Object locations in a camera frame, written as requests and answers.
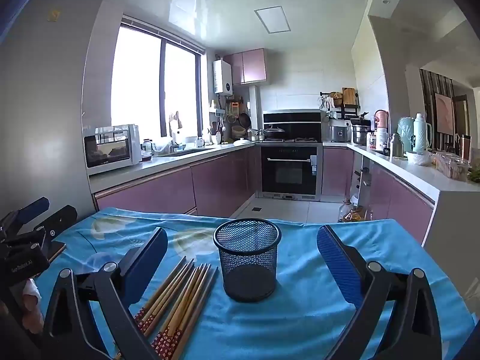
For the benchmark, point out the black wall rack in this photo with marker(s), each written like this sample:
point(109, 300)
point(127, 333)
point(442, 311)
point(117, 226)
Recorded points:
point(337, 112)

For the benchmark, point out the dark smartphone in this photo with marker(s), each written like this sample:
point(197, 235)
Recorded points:
point(56, 250)

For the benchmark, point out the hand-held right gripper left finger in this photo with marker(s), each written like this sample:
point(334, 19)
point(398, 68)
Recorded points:
point(150, 258)

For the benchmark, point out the green leafy vegetables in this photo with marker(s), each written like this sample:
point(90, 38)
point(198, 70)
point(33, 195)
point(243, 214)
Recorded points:
point(475, 176)

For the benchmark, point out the white gas water heater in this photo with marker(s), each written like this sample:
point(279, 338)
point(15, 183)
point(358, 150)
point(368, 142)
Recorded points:
point(223, 77)

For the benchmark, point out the person's left hand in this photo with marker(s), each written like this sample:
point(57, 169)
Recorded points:
point(33, 303)

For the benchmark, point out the framed wall picture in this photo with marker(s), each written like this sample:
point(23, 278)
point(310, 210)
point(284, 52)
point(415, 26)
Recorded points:
point(444, 112)

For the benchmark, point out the yellow cooking oil bottle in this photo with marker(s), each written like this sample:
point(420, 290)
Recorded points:
point(362, 214)

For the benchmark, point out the steel thermos bottle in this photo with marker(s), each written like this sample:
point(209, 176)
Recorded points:
point(396, 146)

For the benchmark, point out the hanging frying pan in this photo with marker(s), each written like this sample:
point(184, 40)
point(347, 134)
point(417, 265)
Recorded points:
point(245, 120)

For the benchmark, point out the white lidded dish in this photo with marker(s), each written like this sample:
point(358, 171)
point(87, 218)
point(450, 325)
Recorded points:
point(240, 142)

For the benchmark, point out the silver rice cooker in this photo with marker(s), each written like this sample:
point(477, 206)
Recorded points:
point(339, 132)

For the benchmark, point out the black mesh holder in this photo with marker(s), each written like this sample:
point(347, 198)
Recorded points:
point(247, 270)

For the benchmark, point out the white kitchen countertop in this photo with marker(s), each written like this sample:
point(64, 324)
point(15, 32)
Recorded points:
point(120, 175)

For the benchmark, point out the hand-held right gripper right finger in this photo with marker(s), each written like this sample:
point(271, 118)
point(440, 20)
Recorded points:
point(337, 258)

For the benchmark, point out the clear plastic food container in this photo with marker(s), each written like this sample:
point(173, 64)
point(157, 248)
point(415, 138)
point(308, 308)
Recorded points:
point(452, 167)

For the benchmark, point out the black built-in oven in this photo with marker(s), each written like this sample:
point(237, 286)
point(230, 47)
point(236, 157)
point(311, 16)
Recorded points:
point(288, 168)

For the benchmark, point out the wooden cutting board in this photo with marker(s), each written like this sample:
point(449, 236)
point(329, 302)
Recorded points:
point(348, 96)

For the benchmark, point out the white jar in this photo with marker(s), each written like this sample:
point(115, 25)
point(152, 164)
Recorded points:
point(381, 138)

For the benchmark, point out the grey refrigerator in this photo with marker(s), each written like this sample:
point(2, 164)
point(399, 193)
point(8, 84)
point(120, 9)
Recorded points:
point(45, 101)

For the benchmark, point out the brown tumbler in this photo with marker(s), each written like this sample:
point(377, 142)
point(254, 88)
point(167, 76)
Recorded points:
point(466, 147)

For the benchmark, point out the pink base cabinet run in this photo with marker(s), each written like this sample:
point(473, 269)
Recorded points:
point(397, 198)
point(157, 191)

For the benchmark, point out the wok with glass lid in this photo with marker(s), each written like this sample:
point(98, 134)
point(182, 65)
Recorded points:
point(273, 131)

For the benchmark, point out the bundle of wooden chopsticks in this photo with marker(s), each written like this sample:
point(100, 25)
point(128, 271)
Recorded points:
point(180, 300)

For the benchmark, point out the knife rack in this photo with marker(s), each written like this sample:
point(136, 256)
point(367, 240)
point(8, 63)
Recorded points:
point(363, 182)

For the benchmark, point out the stainless steel pot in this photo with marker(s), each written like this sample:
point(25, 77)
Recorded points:
point(360, 135)

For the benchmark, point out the square ceiling light panel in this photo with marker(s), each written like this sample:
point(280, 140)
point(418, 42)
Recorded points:
point(272, 19)

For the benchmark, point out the white toaster oven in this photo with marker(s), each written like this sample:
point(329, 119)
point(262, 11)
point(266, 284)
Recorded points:
point(108, 150)

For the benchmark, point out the blue floral tablecloth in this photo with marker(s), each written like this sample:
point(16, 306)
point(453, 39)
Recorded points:
point(300, 307)

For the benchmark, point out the kitchen window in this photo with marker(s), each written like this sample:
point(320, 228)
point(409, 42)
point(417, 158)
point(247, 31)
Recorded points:
point(135, 82)

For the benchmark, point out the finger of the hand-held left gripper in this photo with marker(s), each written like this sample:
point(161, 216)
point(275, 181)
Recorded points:
point(35, 207)
point(60, 219)

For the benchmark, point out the light green thermos flask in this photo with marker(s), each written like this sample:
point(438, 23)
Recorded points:
point(423, 135)

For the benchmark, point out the pink wall cabinet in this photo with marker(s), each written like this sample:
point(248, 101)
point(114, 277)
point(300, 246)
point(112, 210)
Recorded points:
point(251, 65)

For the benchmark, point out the pink electric kettle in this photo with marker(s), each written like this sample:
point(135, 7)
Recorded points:
point(381, 119)

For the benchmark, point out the black range hood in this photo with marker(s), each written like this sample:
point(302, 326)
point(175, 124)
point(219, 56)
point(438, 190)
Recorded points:
point(296, 120)

